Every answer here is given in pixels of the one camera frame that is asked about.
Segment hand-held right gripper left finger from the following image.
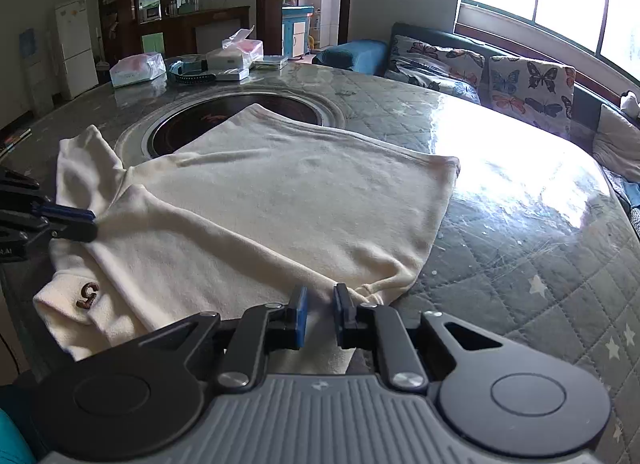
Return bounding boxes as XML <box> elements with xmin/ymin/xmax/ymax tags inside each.
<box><xmin>95</xmin><ymin>285</ymin><xmax>309</xmax><ymax>391</ymax></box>

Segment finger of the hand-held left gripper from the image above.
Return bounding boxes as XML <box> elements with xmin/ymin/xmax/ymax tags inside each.
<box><xmin>0</xmin><ymin>211</ymin><xmax>99</xmax><ymax>245</ymax></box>
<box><xmin>0</xmin><ymin>169</ymin><xmax>97</xmax><ymax>225</ymax></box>

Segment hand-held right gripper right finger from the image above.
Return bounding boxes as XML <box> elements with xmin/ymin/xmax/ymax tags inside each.
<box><xmin>332</xmin><ymin>283</ymin><xmax>546</xmax><ymax>390</ymax></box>

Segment cream long-sleeved garment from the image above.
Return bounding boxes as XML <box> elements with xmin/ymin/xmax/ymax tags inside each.
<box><xmin>32</xmin><ymin>103</ymin><xmax>461</xmax><ymax>375</ymax></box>

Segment colourful booklet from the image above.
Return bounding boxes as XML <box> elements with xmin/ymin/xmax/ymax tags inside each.
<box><xmin>0</xmin><ymin>128</ymin><xmax>32</xmax><ymax>157</ymax></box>

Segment white soft tissue pack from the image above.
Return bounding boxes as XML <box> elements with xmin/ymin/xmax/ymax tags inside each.
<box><xmin>109</xmin><ymin>52</ymin><xmax>167</xmax><ymax>88</ymax></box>

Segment round black induction cooktop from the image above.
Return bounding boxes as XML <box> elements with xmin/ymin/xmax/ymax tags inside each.
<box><xmin>142</xmin><ymin>92</ymin><xmax>326</xmax><ymax>161</ymax></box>

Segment white refrigerator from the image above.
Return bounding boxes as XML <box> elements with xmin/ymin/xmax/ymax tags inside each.
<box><xmin>54</xmin><ymin>0</ymin><xmax>99</xmax><ymax>100</ymax></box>

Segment teal cloth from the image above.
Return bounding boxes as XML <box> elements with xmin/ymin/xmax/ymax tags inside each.
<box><xmin>0</xmin><ymin>406</ymin><xmax>36</xmax><ymax>464</ymax></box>

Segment dark wooden sideboard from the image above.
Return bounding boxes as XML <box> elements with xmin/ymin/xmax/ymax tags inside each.
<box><xmin>100</xmin><ymin>5</ymin><xmax>251</xmax><ymax>70</ymax></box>

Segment white cardboard box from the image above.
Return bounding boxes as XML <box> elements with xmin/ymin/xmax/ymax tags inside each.
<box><xmin>206</xmin><ymin>48</ymin><xmax>251</xmax><ymax>71</ymax></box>

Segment white tissue box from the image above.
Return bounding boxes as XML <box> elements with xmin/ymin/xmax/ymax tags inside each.
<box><xmin>221</xmin><ymin>26</ymin><xmax>264</xmax><ymax>63</ymax></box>

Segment blue sofa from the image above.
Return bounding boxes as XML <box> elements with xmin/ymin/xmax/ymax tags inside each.
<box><xmin>312</xmin><ymin>22</ymin><xmax>640</xmax><ymax>235</ymax></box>

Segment butterfly print cushion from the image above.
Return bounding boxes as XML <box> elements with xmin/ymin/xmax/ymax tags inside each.
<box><xmin>487</xmin><ymin>55</ymin><xmax>576</xmax><ymax>137</ymax></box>
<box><xmin>385</xmin><ymin>35</ymin><xmax>486</xmax><ymax>105</ymax></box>

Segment blue small cabinet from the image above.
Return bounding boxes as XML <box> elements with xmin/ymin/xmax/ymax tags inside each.
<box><xmin>281</xmin><ymin>5</ymin><xmax>314</xmax><ymax>57</ymax></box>

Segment grey cushion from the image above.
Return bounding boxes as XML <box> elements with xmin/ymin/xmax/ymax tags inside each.
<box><xmin>591</xmin><ymin>104</ymin><xmax>640</xmax><ymax>170</ymax></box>

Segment blue smartwatch with black strap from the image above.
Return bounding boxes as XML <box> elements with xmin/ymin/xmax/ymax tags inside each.
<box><xmin>167</xmin><ymin>59</ymin><xmax>217</xmax><ymax>84</ymax></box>

